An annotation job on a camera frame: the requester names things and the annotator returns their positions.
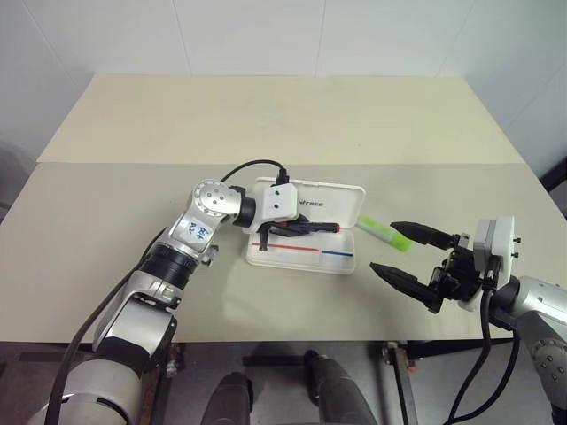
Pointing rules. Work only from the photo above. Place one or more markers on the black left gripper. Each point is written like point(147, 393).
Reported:
point(288, 222)

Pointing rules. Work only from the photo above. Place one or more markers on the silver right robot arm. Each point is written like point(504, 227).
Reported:
point(538, 305)

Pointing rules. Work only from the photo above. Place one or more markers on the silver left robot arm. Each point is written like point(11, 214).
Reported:
point(133, 319)

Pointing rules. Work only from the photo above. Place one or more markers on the black object at wall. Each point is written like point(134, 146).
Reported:
point(556, 175)

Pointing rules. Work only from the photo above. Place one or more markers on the black table frame with clamp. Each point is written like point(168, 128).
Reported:
point(401, 380)

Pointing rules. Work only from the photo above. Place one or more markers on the dark table leg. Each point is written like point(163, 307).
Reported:
point(164, 389)

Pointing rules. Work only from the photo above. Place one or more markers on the large dark rounded shape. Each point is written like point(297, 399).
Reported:
point(336, 389)

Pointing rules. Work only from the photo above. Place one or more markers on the black marker with red end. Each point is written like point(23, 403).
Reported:
point(328, 227)

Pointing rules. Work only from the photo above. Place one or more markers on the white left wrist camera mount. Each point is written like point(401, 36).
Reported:
point(279, 199)

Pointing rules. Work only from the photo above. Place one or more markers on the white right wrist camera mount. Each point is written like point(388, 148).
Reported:
point(502, 243)

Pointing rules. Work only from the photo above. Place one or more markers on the green marker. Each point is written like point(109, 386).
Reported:
point(385, 234)

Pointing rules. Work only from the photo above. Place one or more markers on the small dark rounded shape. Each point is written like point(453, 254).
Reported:
point(230, 398)

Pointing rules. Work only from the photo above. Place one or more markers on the white plastic pencil case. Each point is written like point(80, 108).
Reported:
point(336, 199)

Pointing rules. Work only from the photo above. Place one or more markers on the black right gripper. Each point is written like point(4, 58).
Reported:
point(460, 274)

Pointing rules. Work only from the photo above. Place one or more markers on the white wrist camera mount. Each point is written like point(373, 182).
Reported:
point(279, 199)
point(502, 243)

